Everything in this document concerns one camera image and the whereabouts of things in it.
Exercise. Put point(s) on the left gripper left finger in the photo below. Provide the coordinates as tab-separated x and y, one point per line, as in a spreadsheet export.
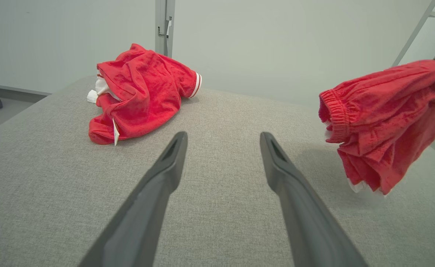
139	222

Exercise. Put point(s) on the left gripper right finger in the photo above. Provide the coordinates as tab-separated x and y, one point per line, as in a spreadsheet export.
310	230

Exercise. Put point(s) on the red shorts white stripes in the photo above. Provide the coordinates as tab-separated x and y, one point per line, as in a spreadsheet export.
380	122

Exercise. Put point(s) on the red jersey white sleeves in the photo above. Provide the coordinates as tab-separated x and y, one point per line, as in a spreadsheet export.
143	96

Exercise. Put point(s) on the grey partition base rail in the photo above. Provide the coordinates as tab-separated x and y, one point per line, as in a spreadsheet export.
17	90

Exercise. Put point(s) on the grey frame post with hinge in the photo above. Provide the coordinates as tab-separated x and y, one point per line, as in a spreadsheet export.
160	22

